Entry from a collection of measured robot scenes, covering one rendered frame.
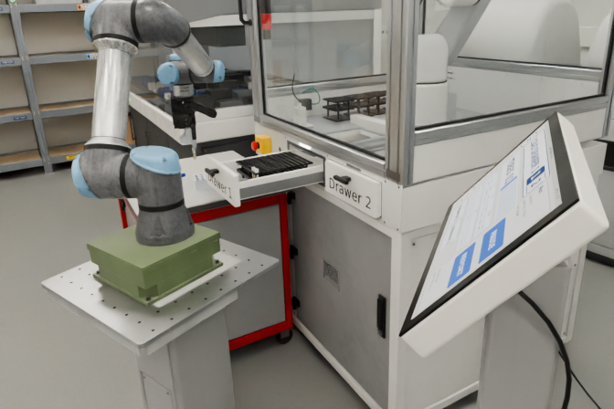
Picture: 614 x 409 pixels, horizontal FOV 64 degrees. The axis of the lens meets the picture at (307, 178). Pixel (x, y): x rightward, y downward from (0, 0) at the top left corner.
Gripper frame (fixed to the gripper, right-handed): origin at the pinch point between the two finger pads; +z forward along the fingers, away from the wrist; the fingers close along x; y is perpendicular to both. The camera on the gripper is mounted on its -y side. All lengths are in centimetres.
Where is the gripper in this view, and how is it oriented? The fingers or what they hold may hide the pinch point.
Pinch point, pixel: (195, 146)
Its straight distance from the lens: 197.1
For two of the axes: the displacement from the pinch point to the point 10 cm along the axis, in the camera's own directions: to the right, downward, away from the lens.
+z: 0.3, 9.5, 3.2
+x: 3.1, 3.0, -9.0
